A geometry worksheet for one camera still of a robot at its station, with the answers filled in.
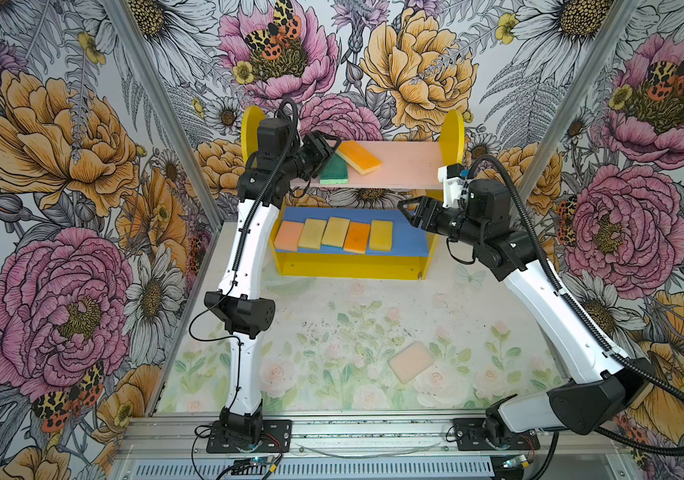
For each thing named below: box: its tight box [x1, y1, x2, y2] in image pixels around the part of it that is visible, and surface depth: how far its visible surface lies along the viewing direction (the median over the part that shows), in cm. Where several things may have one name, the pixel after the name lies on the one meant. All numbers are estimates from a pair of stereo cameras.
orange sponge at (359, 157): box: [335, 140, 383, 175], surface depth 79 cm
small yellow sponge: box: [369, 220, 393, 252], surface depth 98 cm
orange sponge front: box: [344, 222, 371, 255], surface depth 96 cm
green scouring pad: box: [320, 153, 349, 184], surface depth 76 cm
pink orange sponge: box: [273, 220, 304, 252], surface depth 97 cm
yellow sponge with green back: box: [297, 218, 327, 250], surface depth 98 cm
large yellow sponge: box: [321, 216, 350, 248], surface depth 99 cm
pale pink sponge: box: [388, 341, 435, 384], surface depth 89 cm
